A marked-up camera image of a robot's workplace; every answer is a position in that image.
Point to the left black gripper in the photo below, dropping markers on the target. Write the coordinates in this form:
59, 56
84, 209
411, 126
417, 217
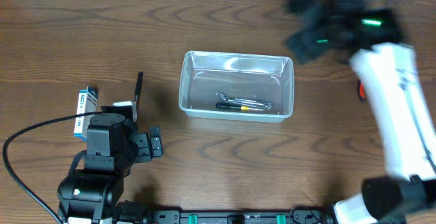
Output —
150, 144

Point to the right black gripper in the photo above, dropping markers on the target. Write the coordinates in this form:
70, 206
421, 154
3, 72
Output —
307, 33

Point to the black yellow precision screwdriver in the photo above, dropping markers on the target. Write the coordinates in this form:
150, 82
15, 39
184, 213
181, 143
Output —
237, 107

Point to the silver ratchet wrench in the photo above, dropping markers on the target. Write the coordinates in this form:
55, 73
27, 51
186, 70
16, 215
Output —
265, 105

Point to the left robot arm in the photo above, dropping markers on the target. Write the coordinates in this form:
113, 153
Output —
95, 182

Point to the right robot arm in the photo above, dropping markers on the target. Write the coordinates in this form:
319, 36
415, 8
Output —
386, 69

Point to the clear plastic container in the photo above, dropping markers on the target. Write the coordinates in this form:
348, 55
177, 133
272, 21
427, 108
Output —
207, 77

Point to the red black cutting pliers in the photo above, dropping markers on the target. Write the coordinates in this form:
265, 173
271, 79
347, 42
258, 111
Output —
360, 92

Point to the blue white cardboard box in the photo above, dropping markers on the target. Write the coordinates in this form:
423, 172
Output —
87, 102

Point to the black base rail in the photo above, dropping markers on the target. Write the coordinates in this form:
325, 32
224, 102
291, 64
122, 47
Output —
296, 215

